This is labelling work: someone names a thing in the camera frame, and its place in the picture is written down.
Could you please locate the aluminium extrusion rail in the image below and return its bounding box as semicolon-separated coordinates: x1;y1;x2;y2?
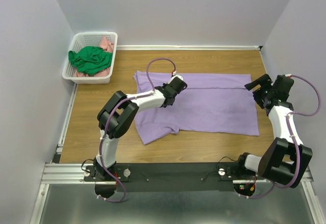
41;163;314;184

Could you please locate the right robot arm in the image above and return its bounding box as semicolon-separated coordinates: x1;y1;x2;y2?
234;74;313;188

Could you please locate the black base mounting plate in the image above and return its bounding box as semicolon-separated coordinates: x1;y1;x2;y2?
84;162;260;192

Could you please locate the white perforated plastic basket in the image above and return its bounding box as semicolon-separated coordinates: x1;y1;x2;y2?
62;31;118;84

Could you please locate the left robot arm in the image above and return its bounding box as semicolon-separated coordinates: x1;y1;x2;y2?
90;74;187;181

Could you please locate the purple t shirt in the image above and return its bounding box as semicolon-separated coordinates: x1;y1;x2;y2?
134;73;259;145

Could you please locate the pink t shirt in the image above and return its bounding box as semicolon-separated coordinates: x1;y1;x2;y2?
73;36;115;78

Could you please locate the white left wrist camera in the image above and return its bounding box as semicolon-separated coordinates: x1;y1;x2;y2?
170;72;183;81

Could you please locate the green t shirt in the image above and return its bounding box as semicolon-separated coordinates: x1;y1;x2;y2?
67;45;114;76

